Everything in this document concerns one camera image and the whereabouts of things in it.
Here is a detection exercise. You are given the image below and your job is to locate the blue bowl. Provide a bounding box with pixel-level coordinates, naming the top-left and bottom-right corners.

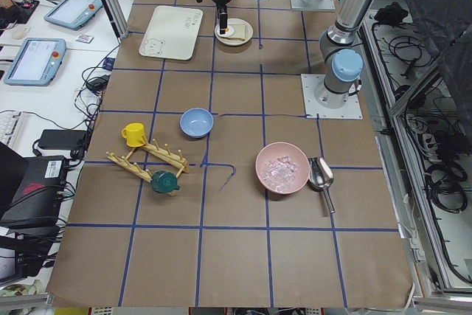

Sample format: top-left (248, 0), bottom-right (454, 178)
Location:
top-left (179, 108), bottom-right (214, 139)

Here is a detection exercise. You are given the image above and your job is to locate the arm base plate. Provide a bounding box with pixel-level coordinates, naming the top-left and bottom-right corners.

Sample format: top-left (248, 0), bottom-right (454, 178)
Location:
top-left (291, 0), bottom-right (336, 13)
top-left (301, 74), bottom-right (363, 120)

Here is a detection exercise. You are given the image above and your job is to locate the fried egg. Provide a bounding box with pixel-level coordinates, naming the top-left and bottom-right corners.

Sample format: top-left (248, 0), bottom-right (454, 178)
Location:
top-left (215, 25), bottom-right (235, 38)

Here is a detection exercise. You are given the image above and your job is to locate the dark green mug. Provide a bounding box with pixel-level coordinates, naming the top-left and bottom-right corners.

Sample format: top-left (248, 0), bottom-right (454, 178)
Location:
top-left (150, 170), bottom-right (180, 194)

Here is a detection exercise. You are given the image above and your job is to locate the yellow mug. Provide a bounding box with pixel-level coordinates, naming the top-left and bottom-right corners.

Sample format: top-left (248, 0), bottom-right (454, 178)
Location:
top-left (121, 122), bottom-right (148, 148)

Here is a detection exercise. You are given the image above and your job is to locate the wooden cup rack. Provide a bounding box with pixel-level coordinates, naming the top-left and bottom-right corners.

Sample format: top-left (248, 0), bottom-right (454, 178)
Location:
top-left (106, 139), bottom-right (190, 183)

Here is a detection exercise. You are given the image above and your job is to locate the pink bowl with ice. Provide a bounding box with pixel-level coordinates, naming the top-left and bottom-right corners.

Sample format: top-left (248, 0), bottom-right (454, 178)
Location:
top-left (255, 142), bottom-right (310, 195)

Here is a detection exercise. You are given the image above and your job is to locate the far teach pendant tablet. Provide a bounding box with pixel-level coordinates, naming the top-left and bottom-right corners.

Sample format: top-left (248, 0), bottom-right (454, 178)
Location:
top-left (44, 0), bottom-right (103, 30)

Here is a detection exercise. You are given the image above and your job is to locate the near teach pendant tablet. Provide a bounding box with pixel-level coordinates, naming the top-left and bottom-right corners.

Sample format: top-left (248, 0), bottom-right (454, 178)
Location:
top-left (4, 38), bottom-right (66, 86)

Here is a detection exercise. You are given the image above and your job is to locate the bottom bread slice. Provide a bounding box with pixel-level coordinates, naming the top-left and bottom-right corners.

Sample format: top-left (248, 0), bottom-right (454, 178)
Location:
top-left (229, 24), bottom-right (246, 41)

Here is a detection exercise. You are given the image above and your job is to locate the teach pendant tablet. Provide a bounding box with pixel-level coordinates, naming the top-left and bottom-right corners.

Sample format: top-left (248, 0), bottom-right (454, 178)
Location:
top-left (4, 38), bottom-right (66, 86)
top-left (44, 0), bottom-right (103, 30)

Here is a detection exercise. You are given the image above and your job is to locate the cream round plate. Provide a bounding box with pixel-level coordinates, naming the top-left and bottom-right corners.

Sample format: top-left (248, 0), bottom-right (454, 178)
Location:
top-left (215, 18), bottom-right (254, 46)

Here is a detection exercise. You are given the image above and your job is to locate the cream bear serving tray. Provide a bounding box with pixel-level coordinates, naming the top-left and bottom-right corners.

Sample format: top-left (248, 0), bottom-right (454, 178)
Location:
top-left (139, 6), bottom-right (203, 60)

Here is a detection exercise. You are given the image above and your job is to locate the metal ice scoop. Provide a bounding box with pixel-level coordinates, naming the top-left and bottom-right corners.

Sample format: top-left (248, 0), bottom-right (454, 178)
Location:
top-left (308, 156), bottom-right (336, 214)

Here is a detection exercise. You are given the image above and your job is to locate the black computer box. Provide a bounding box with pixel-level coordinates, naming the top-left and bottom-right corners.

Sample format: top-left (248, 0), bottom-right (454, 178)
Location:
top-left (1, 155), bottom-right (70, 229)

